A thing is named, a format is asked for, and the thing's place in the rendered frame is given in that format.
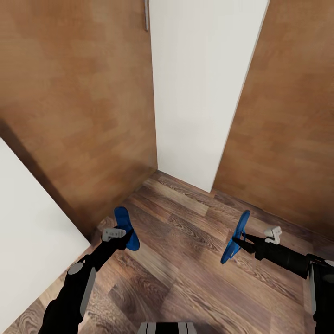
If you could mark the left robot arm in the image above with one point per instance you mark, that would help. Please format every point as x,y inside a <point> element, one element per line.
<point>63,315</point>

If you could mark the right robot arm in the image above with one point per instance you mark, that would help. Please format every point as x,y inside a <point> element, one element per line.
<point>321,273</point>

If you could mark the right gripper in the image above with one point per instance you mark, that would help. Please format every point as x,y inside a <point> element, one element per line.
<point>275,253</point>

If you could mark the sandal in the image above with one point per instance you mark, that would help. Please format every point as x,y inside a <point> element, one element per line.
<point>123,222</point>
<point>232,248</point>

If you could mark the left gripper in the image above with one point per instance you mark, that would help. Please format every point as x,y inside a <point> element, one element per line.
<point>108,248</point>

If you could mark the sliding door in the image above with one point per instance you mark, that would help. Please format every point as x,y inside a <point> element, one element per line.
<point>279,155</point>
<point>77,99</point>

